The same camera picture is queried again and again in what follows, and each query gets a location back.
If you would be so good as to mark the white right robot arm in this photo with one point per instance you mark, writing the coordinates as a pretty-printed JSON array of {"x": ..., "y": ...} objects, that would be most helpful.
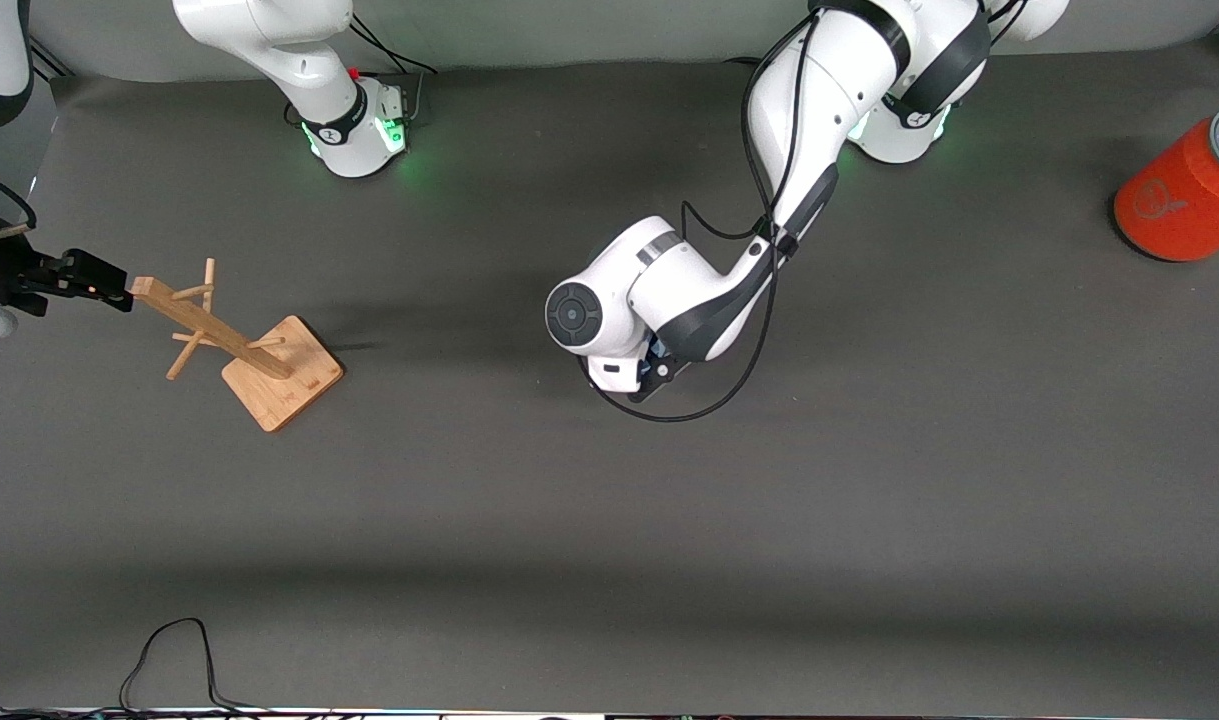
[{"x": 309, "y": 70}]

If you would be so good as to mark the orange cylindrical can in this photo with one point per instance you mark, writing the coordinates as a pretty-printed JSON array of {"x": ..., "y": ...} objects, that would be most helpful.
[{"x": 1179, "y": 200}]

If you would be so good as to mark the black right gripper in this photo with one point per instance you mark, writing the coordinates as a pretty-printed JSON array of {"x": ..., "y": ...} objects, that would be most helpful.
[{"x": 7, "y": 272}]

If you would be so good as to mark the wooden mug tree stand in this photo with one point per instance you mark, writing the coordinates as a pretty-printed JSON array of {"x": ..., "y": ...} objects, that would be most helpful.
[{"x": 279, "y": 380}]

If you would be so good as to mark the aluminium frame rail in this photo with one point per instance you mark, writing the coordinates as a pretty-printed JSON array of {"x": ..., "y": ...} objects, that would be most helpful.
[{"x": 44, "y": 60}]

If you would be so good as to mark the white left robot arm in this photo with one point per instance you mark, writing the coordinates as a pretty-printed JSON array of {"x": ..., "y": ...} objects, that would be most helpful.
[{"x": 769, "y": 150}]

